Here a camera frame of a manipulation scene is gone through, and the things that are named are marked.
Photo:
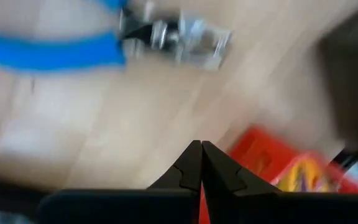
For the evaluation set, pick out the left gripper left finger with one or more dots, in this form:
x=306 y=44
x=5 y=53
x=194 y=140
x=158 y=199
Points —
x=182 y=174

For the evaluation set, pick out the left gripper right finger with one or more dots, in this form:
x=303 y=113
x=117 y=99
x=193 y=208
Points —
x=222 y=177

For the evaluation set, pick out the yellow crayon box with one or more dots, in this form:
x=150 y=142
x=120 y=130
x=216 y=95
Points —
x=306 y=174

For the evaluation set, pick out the red slotted plastic basket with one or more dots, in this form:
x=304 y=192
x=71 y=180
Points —
x=259 y=152

